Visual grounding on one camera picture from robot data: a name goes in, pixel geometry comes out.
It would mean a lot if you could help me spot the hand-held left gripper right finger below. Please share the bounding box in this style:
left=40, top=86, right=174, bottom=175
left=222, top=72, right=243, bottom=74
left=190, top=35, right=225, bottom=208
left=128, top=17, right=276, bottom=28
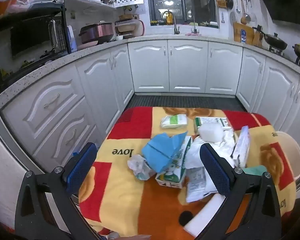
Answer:
left=197, top=143, right=283, bottom=240

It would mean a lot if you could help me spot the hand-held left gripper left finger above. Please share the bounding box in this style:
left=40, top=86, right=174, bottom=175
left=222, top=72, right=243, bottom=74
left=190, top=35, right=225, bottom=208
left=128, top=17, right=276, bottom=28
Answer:
left=14, top=142, right=100, bottom=240

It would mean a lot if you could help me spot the white printed packet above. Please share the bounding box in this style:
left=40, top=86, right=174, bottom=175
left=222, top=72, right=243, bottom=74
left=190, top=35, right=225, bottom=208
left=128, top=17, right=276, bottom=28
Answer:
left=186, top=166, right=219, bottom=203

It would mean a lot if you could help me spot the white plastic bags pile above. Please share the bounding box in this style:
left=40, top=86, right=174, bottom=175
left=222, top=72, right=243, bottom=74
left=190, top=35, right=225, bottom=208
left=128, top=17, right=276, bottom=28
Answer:
left=185, top=130, right=237, bottom=170

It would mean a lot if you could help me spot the white printed plastic pouch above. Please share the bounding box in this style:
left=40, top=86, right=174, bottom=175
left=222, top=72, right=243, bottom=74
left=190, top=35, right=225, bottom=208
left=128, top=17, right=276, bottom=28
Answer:
left=231, top=125, right=250, bottom=168

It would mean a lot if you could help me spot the translucent white plastic wad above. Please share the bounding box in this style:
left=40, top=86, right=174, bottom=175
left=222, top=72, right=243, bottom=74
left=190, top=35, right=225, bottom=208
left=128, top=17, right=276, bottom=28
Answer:
left=198, top=124, right=224, bottom=144

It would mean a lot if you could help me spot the green white milk carton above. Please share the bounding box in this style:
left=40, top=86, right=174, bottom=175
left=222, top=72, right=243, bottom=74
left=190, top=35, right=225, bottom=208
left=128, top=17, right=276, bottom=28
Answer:
left=155, top=135, right=193, bottom=189

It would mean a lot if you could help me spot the teal wrapper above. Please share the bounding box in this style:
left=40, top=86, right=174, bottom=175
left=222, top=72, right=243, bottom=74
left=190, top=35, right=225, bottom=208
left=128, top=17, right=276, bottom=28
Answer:
left=241, top=165, right=267, bottom=177

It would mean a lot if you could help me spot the white plain packet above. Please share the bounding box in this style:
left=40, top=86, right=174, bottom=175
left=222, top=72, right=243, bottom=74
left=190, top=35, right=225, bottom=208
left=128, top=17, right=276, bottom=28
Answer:
left=184, top=195, right=227, bottom=238

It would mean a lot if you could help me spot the green white carton box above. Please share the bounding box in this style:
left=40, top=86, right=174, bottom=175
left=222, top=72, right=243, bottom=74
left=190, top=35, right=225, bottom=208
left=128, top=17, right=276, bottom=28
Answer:
left=194, top=117, right=234, bottom=133

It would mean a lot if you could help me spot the blue paper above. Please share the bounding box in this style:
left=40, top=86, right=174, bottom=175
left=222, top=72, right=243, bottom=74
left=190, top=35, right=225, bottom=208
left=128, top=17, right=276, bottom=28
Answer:
left=142, top=131, right=188, bottom=168

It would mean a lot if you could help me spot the clear plastic wrapper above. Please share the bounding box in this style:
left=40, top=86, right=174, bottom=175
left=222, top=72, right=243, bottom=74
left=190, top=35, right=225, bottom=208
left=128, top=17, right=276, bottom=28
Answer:
left=127, top=154, right=157, bottom=180

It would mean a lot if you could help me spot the green white tissue packet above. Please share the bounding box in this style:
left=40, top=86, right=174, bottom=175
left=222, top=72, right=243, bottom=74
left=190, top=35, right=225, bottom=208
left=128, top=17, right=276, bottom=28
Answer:
left=160, top=114, right=188, bottom=130

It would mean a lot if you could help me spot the beige plastic bin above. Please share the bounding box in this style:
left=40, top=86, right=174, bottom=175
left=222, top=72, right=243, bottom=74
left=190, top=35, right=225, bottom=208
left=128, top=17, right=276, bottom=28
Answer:
left=275, top=131, right=300, bottom=180

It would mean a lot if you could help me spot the printed red yellow blanket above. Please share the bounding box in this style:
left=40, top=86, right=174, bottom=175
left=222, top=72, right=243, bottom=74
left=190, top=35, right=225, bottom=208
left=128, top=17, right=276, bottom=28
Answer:
left=77, top=106, right=298, bottom=240

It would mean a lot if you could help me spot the dark striped floor mat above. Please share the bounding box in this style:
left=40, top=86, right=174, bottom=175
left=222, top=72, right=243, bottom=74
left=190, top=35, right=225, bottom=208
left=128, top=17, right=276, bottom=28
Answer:
left=126, top=94, right=247, bottom=113

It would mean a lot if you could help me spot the speckled kitchen countertop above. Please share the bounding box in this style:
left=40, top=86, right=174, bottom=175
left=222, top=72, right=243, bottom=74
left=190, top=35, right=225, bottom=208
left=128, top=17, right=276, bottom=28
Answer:
left=0, top=35, right=300, bottom=110

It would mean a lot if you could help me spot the row of white cabinet doors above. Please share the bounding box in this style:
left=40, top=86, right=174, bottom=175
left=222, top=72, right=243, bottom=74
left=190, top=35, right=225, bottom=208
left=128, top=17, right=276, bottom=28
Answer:
left=0, top=39, right=300, bottom=173

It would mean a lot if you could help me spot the blue plastic container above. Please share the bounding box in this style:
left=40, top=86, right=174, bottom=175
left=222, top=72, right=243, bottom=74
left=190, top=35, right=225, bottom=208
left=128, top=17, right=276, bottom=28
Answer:
left=66, top=25, right=78, bottom=53

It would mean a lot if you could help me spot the pink electric pot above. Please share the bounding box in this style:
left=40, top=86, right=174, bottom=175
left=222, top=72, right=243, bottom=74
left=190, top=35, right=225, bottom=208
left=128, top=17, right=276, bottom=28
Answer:
left=79, top=21, right=115, bottom=45

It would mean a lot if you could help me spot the black microwave oven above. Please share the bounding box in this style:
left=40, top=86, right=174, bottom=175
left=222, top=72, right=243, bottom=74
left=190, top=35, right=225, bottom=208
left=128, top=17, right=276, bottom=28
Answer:
left=0, top=5, right=72, bottom=85

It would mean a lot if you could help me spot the wooden cutting board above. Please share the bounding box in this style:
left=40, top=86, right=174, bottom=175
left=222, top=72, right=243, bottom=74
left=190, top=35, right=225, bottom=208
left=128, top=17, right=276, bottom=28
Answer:
left=233, top=22, right=255, bottom=44

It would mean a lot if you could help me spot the black wok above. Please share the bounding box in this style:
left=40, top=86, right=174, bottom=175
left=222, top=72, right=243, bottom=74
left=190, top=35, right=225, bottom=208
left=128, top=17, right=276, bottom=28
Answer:
left=259, top=29, right=288, bottom=52

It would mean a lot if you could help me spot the beige stacked cookware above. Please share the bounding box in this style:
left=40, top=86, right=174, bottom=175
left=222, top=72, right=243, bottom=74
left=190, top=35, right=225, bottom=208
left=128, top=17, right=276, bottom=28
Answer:
left=115, top=14, right=145, bottom=38

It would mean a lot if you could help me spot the metal kitchen faucet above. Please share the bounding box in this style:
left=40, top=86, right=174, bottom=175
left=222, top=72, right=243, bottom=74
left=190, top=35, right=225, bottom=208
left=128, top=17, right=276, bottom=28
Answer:
left=161, top=10, right=181, bottom=35

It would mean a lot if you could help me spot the hanging kitchen utensils row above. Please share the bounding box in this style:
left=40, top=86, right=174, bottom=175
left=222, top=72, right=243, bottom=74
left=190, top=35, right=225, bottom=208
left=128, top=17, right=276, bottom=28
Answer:
left=241, top=0, right=252, bottom=25

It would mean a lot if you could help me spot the dark kitchen window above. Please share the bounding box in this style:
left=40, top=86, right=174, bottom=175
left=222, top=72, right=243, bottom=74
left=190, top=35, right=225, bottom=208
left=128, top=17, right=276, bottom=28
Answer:
left=147, top=0, right=219, bottom=25

